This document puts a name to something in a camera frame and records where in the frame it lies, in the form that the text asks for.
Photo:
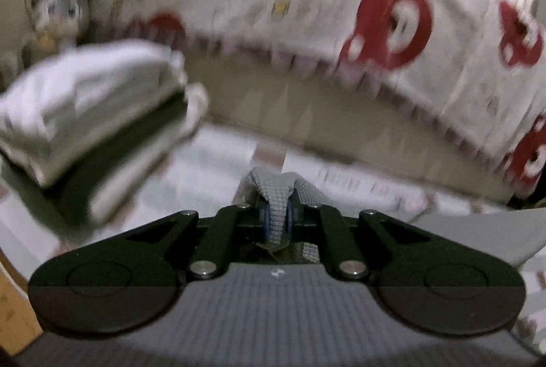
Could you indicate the checkered bed sheet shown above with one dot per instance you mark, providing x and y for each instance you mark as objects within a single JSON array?
[{"x": 204, "y": 175}]

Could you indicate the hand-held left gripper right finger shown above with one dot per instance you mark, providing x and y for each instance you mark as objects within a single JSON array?
[{"x": 290, "y": 222}]

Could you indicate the beige mattress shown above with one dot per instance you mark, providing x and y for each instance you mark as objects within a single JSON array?
[{"x": 307, "y": 111}]

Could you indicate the wooden board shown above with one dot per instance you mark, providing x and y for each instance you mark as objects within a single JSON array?
[{"x": 15, "y": 307}]

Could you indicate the white folded garment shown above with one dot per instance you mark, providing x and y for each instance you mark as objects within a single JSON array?
[{"x": 85, "y": 89}]

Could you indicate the dark green folded garment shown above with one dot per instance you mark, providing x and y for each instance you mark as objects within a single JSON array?
[{"x": 115, "y": 153}]

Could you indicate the grey textured garment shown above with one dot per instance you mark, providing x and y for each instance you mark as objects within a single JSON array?
[{"x": 277, "y": 190}]

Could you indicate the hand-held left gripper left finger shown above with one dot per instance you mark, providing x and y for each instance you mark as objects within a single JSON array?
[{"x": 266, "y": 222}]

